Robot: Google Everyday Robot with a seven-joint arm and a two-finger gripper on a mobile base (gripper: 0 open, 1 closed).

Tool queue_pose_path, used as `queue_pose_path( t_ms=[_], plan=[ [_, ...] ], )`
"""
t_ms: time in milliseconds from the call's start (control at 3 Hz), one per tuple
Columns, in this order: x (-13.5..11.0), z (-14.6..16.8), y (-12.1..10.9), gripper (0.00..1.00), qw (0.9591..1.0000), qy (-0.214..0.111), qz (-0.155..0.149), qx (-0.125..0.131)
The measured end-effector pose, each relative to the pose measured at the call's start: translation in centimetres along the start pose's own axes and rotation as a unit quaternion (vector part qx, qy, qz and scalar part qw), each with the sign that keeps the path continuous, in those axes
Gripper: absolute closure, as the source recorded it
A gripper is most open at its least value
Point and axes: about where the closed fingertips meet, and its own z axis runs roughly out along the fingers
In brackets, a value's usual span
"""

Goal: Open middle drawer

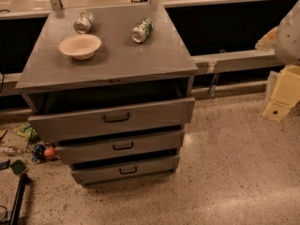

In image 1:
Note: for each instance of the grey metal railing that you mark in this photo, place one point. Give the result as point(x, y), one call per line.
point(235, 61)

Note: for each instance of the green sponge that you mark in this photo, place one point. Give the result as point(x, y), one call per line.
point(18, 167)

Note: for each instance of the black stand leg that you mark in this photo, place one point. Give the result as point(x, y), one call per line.
point(16, 210)

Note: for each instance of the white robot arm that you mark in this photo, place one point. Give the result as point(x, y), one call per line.
point(284, 40)

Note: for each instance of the blue can on floor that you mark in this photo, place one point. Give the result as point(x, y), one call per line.
point(38, 153)

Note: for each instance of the green soda can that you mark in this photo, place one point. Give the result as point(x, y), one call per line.
point(142, 30)

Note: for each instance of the grey top drawer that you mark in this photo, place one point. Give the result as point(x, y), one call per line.
point(77, 125)

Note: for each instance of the silver crushed can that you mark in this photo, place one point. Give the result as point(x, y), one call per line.
point(84, 22)

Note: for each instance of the grey bottom drawer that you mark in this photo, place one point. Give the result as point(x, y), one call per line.
point(86, 177)

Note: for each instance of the grey drawer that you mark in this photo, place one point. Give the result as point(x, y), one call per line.
point(120, 147)
point(77, 125)
point(86, 177)

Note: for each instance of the orange ball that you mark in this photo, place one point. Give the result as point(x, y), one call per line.
point(50, 153)

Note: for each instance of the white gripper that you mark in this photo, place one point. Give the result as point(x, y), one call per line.
point(289, 37)

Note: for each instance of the green chip bag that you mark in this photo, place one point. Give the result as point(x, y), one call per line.
point(26, 131)

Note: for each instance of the clear plastic bottle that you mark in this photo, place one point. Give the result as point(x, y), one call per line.
point(11, 151)

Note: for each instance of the grey drawer cabinet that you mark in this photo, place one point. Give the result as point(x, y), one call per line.
point(120, 73)

